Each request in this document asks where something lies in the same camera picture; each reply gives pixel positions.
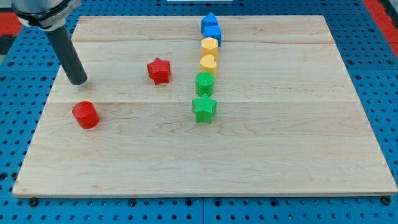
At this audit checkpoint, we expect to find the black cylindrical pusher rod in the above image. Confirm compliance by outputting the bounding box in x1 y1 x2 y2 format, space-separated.
45 26 88 85

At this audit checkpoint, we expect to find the red star block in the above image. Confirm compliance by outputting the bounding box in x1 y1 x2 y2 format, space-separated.
147 57 171 85

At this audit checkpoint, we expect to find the green star block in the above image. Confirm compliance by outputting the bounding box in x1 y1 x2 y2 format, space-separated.
192 93 218 124

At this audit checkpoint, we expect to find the red cylinder block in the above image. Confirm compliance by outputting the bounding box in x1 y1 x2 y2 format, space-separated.
72 101 100 129

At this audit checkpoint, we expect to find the green cylinder block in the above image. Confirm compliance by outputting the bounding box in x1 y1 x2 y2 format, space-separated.
195 72 215 96

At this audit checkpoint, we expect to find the yellow heart block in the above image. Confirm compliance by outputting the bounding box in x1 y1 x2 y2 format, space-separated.
200 54 217 77

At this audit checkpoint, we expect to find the yellow hexagon block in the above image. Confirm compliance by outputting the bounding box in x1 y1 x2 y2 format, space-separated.
201 37 218 59

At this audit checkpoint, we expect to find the blue cube block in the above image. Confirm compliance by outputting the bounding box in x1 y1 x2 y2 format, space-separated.
203 25 222 47

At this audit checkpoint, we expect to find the blue pentagon block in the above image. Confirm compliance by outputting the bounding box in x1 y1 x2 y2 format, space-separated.
201 12 218 34

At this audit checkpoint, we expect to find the light wooden board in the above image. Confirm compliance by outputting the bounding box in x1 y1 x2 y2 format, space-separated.
12 16 397 198

